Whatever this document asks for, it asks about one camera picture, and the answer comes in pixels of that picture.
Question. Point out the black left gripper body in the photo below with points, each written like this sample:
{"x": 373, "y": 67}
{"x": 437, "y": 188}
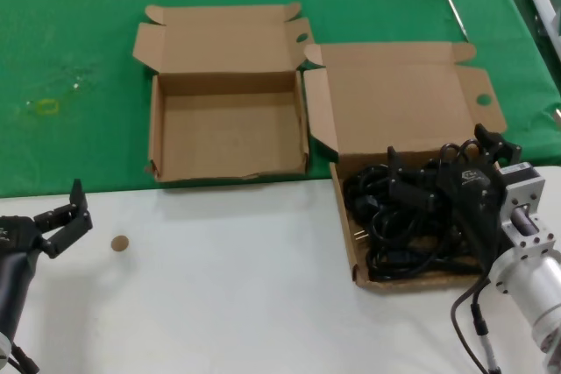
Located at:
{"x": 15, "y": 238}

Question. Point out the green table cloth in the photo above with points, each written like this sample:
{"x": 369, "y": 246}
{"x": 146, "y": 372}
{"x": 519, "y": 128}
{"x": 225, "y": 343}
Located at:
{"x": 66, "y": 19}

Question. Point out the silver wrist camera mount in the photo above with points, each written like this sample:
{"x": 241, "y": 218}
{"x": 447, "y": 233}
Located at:
{"x": 523, "y": 192}

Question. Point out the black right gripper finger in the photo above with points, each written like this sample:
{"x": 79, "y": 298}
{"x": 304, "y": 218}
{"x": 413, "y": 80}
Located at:
{"x": 504, "y": 148}
{"x": 412, "y": 190}

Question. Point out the round brown cardboard disc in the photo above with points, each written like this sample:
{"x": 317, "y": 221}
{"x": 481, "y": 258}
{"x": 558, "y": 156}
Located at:
{"x": 120, "y": 243}

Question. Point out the open brown cardboard box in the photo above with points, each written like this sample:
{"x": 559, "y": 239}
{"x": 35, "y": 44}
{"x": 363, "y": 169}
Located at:
{"x": 394, "y": 93}
{"x": 228, "y": 129}

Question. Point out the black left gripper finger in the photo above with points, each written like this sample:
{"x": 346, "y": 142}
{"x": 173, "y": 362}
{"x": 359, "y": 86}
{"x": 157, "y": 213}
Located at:
{"x": 79, "y": 216}

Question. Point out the grey metal frame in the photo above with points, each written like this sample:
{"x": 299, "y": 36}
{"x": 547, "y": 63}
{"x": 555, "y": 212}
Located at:
{"x": 543, "y": 6}

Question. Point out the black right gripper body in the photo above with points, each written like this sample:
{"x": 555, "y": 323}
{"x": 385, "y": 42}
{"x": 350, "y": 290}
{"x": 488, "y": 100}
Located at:
{"x": 475, "y": 199}

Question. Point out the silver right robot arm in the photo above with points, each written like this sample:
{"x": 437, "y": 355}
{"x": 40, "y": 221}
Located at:
{"x": 534, "y": 286}

